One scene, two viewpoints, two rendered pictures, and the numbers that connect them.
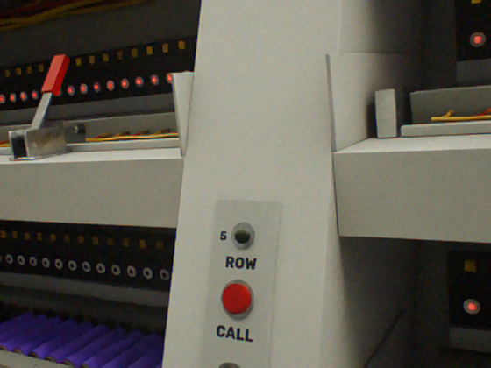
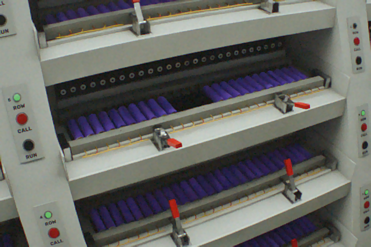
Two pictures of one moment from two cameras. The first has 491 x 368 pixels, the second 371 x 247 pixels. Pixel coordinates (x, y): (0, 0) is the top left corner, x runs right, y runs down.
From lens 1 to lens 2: 96 cm
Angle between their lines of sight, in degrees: 58
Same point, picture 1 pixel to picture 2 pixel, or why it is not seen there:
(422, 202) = not seen: outside the picture
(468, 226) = not seen: outside the picture
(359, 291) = not seen: hidden behind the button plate
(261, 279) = (359, 35)
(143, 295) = (243, 61)
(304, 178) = (362, 10)
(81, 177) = (304, 17)
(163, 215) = (327, 24)
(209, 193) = (344, 16)
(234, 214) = (352, 21)
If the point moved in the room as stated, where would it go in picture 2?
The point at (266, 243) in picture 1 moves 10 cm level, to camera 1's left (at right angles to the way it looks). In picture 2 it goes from (359, 26) to (349, 31)
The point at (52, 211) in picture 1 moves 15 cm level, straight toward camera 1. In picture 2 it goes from (290, 31) to (364, 22)
